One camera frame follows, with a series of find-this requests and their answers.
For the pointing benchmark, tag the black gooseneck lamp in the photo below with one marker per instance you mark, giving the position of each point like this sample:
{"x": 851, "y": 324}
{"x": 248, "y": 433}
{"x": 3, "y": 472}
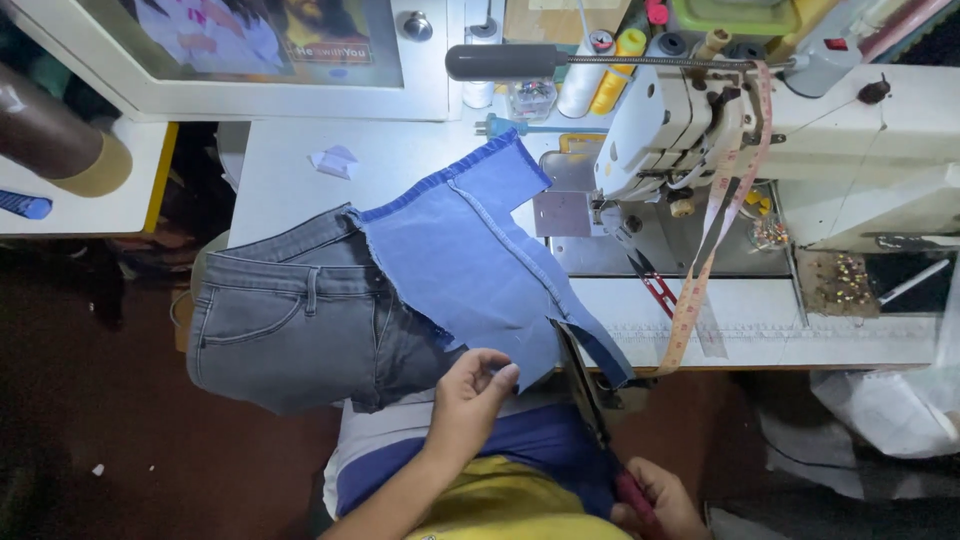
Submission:
{"x": 502, "y": 61}

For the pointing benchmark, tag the person's yellow shirt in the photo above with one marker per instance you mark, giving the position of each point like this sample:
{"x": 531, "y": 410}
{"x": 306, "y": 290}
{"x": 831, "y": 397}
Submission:
{"x": 502, "y": 502}

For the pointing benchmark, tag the small dish of pins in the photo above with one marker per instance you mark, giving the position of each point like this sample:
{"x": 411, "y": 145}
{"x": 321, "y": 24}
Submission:
{"x": 769, "y": 234}

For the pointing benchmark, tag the grey thread spool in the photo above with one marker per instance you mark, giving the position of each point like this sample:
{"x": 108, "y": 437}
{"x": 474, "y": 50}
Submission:
{"x": 669, "y": 45}

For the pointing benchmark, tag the red thread snips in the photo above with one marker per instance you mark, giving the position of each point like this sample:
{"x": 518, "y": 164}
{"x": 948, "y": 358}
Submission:
{"x": 658, "y": 289}

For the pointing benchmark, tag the beige thread spool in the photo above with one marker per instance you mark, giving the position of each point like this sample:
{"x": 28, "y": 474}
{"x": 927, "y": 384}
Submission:
{"x": 714, "y": 41}

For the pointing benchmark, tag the blue denim fabric piece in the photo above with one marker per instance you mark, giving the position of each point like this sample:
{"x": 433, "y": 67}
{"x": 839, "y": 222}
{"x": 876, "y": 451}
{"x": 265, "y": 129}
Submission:
{"x": 465, "y": 255}

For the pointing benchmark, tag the grey switch box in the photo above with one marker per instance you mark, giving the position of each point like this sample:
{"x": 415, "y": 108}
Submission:
{"x": 821, "y": 67}

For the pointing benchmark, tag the person's right hand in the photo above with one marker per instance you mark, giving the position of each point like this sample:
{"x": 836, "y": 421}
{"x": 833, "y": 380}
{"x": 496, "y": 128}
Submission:
{"x": 664, "y": 510}

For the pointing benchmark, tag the brown cardboard sheet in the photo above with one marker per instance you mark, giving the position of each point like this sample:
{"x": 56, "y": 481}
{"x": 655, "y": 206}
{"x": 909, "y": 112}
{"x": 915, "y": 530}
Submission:
{"x": 562, "y": 21}

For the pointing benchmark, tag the white thread cone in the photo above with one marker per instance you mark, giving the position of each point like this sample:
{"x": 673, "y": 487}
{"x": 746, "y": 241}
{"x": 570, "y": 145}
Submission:
{"x": 577, "y": 90}

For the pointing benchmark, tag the blue power plug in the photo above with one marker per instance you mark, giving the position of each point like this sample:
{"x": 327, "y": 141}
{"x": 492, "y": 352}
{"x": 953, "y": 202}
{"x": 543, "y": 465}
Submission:
{"x": 496, "y": 125}

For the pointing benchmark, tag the pink measuring tape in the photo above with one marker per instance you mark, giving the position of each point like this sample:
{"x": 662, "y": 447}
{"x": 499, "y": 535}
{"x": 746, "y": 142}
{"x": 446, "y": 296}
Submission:
{"x": 694, "y": 292}

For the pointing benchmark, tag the grey denim jeans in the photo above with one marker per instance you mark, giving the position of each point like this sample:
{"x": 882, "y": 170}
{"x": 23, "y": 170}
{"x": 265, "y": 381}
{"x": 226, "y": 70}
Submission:
{"x": 285, "y": 315}

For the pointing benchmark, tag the small white thread spool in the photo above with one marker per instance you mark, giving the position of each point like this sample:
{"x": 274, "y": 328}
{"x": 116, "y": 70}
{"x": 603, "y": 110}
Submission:
{"x": 478, "y": 91}

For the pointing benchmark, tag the white industrial sewing machine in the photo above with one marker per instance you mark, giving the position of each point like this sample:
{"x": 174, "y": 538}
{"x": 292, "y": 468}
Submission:
{"x": 825, "y": 150}

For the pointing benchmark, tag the clear box of pins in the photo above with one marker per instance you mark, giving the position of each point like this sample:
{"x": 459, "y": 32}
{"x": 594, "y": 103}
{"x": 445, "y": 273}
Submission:
{"x": 532, "y": 99}

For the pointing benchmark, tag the white paper scrap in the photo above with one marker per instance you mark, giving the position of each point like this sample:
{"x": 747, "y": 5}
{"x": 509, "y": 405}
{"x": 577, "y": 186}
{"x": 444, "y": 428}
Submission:
{"x": 334, "y": 162}

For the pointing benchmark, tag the pink thread spool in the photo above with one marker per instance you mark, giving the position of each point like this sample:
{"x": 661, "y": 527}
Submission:
{"x": 658, "y": 11}

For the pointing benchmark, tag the brown cardboard roll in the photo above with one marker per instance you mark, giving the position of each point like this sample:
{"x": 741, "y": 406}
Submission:
{"x": 52, "y": 139}

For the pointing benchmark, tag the brown pincushion with pins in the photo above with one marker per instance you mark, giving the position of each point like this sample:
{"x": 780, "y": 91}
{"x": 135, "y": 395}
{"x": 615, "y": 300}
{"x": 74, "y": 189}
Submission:
{"x": 836, "y": 285}

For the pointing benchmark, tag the white cabinet with picture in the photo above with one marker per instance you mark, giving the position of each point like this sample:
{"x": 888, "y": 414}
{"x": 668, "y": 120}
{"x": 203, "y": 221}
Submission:
{"x": 225, "y": 101}

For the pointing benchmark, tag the white side table yellow edge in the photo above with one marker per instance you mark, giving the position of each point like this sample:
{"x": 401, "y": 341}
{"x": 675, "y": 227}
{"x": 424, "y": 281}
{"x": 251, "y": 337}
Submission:
{"x": 112, "y": 216}

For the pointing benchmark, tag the white marking pen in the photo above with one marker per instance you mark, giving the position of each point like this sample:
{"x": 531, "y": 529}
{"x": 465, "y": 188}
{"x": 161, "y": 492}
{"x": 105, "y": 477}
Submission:
{"x": 911, "y": 282}

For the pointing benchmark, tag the person's left hand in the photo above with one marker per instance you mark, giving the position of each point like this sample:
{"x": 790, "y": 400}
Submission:
{"x": 461, "y": 412}

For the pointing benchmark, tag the yellow thread cone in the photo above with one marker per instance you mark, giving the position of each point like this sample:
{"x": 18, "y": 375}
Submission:
{"x": 611, "y": 86}

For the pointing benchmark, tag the person's right fingers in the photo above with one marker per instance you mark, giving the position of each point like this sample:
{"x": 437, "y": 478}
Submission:
{"x": 645, "y": 480}

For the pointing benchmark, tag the green plastic container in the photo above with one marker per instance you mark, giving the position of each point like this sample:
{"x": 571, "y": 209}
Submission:
{"x": 731, "y": 15}

